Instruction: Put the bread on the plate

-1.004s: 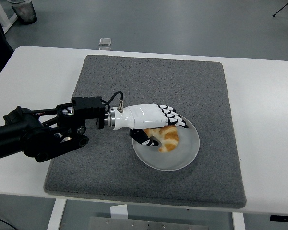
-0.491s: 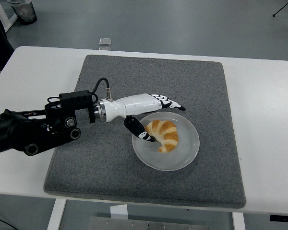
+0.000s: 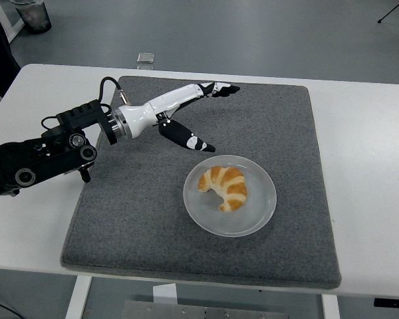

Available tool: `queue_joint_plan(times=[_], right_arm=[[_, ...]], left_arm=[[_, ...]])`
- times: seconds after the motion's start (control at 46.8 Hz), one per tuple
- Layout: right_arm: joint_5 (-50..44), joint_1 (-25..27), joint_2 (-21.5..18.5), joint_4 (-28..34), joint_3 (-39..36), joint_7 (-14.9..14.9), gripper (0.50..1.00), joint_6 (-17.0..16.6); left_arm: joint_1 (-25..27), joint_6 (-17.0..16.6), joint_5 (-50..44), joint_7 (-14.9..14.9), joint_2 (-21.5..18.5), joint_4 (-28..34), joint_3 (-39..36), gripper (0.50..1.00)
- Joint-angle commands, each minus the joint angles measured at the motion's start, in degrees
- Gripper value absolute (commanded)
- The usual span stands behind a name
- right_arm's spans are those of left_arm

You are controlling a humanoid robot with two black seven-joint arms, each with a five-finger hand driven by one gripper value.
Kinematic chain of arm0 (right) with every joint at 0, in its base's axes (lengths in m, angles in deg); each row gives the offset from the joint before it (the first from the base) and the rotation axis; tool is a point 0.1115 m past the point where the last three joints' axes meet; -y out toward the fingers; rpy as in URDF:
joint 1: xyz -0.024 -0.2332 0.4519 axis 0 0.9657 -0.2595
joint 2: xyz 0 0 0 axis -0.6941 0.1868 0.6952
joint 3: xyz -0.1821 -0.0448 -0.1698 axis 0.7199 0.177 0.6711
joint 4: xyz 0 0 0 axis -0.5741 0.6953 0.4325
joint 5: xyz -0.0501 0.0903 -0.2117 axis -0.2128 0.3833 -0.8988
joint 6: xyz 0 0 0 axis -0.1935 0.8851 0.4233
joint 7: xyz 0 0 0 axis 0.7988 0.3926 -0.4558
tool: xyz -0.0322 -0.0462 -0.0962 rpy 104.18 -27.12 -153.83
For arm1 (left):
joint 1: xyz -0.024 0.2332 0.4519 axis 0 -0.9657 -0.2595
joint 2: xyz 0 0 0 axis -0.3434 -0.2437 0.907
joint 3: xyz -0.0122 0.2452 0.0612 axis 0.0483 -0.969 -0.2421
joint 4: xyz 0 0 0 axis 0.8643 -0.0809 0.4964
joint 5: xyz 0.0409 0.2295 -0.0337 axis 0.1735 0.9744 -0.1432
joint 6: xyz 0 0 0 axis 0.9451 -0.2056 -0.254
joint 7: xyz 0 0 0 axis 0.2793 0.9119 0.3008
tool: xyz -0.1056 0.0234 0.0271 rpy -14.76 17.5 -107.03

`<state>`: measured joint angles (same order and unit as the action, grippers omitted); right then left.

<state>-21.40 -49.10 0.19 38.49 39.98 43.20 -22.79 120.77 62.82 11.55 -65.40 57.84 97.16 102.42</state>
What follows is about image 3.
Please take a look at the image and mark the golden croissant bread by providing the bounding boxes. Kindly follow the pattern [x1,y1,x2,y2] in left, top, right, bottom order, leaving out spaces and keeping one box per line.
[198,165,248,213]

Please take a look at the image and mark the grey felt mat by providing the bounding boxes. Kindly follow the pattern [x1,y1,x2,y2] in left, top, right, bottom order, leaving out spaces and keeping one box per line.
[60,75,342,290]

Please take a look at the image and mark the white table leg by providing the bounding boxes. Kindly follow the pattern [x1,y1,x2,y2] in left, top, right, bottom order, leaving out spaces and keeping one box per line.
[321,294,340,319]
[65,275,93,319]

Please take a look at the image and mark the black table control box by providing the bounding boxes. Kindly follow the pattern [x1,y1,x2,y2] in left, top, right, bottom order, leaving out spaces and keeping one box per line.
[373,298,399,308]

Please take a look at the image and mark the person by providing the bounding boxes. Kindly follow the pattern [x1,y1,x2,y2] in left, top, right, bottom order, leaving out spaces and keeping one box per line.
[0,0,21,116]

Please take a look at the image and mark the thin black floor cable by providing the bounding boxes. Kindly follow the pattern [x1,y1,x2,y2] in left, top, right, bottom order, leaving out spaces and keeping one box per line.
[0,297,19,319]

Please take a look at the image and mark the white tag under table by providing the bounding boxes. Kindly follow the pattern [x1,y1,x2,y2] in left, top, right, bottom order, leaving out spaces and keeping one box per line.
[152,282,178,305]

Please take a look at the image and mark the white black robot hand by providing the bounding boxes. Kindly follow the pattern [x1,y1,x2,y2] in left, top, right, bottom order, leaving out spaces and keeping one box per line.
[118,81,241,154]

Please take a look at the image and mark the round pale grey plate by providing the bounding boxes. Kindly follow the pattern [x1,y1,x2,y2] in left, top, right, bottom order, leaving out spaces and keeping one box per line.
[182,154,278,238]

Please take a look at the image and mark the black tripod leg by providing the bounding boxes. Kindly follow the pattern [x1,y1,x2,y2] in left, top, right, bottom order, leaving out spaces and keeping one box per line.
[376,0,399,24]

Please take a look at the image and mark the white desk frame leg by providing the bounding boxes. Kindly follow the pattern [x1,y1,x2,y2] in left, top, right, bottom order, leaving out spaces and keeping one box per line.
[0,0,25,43]

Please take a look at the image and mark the bin with black bag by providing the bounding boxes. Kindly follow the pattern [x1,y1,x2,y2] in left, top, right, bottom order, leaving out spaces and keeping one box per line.
[13,0,53,35]

